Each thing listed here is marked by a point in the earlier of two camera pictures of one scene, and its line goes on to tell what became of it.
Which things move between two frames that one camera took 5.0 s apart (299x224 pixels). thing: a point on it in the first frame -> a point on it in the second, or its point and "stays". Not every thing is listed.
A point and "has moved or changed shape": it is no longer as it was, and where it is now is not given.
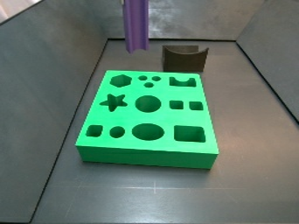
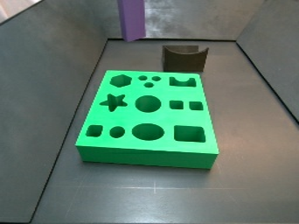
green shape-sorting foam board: (150, 119) stays
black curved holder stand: (185, 59) stays
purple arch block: (135, 24) has moved or changed shape
